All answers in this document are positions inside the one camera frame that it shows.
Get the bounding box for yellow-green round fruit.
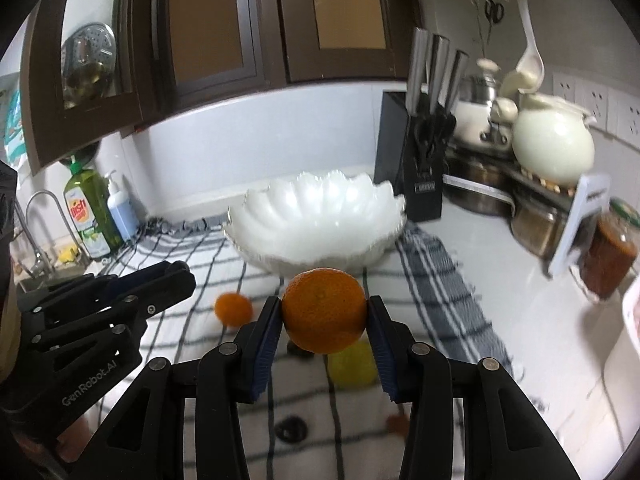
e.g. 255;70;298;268
328;339;378;390

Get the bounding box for small orange tangerine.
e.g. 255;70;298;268
282;268;367;354

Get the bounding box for checkered white kitchen cloth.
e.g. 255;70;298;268
114;223;511;479

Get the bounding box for large orange tangerine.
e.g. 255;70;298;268
214;292;254;328

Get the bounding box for blue pump soap bottle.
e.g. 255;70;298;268
104;170;139;242

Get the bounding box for chrome sink faucet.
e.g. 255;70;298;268
14;188;76;281

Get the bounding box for red date fruit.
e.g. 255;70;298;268
386;413;410;439

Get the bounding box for green dish soap bottle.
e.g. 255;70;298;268
63;156;122;261

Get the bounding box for dark plum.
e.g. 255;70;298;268
274;415;308;444

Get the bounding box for white scalloped fruit bowl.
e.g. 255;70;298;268
222;170;407;278

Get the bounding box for steel pot lower right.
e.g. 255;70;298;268
510;193;567;260

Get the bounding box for steel pot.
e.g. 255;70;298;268
510;193;567;260
442;154;516;218

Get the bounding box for glass jar brown sauce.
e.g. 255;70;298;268
580;197;639;299

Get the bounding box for steel pot lower left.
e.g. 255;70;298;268
442;154;516;218

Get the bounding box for white shelf rack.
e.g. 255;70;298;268
547;174;611;278

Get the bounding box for cream ceramic pot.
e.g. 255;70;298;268
512;93;596;188

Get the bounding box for black knife block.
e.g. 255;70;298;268
373;27;469;223

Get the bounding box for white electric cooker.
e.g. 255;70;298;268
452;58;518;158

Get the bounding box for white hanging ladle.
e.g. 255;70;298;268
516;0;546;94

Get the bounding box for black hanging scissors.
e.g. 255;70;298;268
484;0;504;25

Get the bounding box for dark wooden wall cabinet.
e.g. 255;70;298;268
21;0;422;171

